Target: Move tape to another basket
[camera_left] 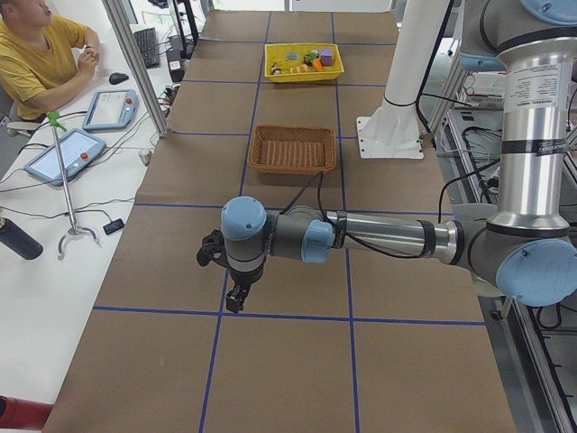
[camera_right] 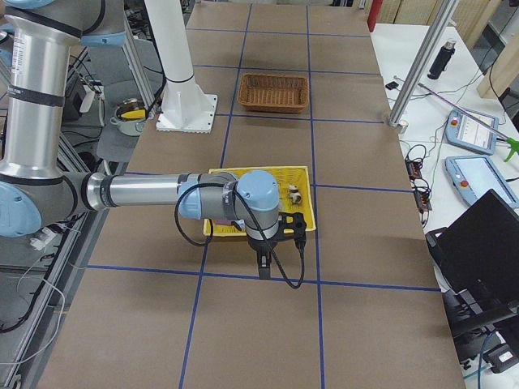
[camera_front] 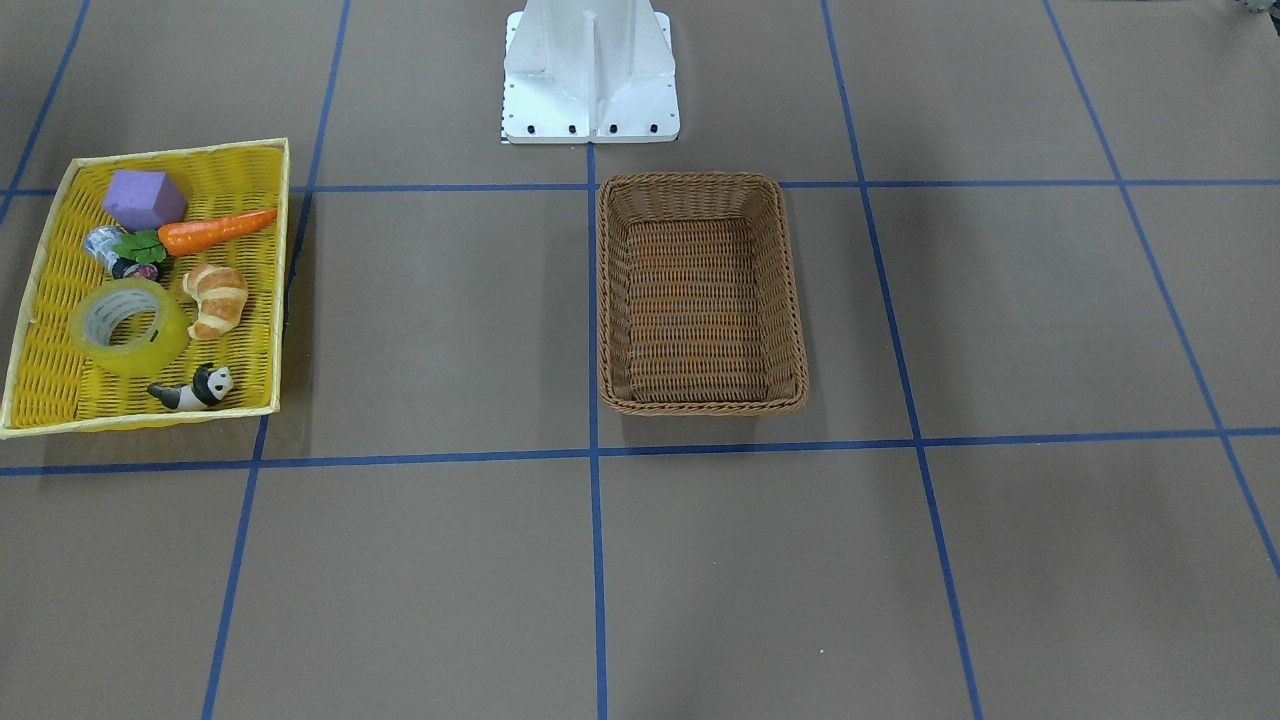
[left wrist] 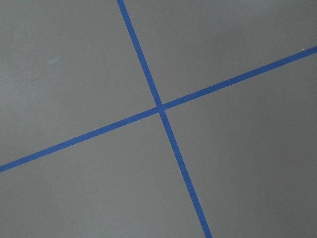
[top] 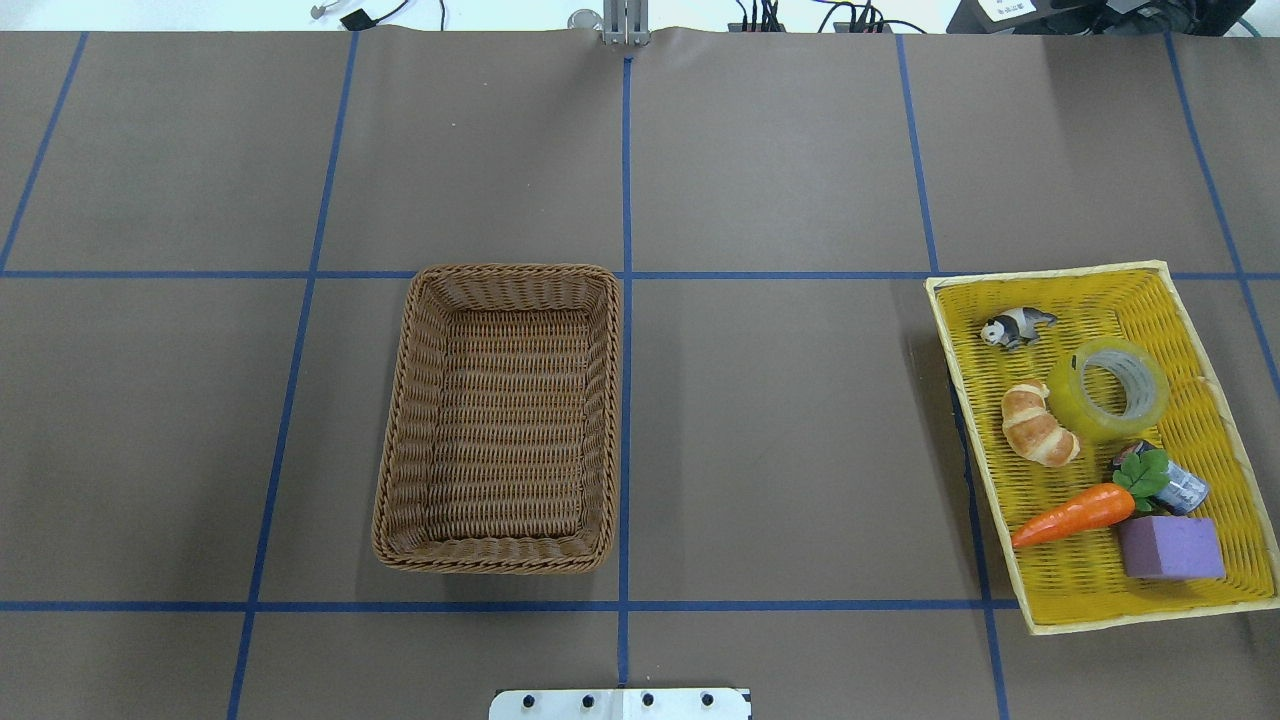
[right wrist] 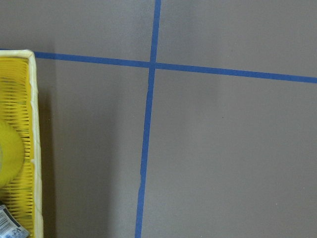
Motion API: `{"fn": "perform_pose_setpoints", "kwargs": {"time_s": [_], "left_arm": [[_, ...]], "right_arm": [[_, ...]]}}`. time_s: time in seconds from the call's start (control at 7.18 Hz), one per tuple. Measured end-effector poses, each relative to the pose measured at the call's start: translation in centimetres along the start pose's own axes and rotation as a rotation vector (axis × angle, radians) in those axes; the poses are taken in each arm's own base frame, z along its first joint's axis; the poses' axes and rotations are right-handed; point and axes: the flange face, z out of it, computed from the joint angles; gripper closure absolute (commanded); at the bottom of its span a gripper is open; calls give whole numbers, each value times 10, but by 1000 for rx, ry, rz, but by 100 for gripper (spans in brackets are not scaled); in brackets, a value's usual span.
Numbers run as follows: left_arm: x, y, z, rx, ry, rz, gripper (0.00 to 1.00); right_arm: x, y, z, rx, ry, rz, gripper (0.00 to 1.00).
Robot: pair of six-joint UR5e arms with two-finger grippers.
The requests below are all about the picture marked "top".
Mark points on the yellow clear tape roll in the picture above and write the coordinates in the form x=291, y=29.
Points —
x=1146, y=389

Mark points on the brown wicker basket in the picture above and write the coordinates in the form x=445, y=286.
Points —
x=501, y=452

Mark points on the yellow woven tray basket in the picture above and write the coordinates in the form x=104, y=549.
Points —
x=1079, y=583

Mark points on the round metal puck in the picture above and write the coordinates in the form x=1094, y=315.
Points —
x=585, y=18

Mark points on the black power strip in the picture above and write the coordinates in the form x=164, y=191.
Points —
x=873, y=25

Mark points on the toy panda figurine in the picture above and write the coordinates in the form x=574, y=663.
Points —
x=1016, y=327

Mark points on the toy croissant bread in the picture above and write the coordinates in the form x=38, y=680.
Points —
x=1032, y=431

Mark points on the orange toy carrot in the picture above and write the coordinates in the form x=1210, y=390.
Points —
x=1097, y=507

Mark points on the purple foam block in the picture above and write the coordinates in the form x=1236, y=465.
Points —
x=1171, y=549

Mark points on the aluminium frame post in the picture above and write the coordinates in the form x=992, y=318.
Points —
x=626, y=22

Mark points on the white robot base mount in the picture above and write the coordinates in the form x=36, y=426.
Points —
x=624, y=703

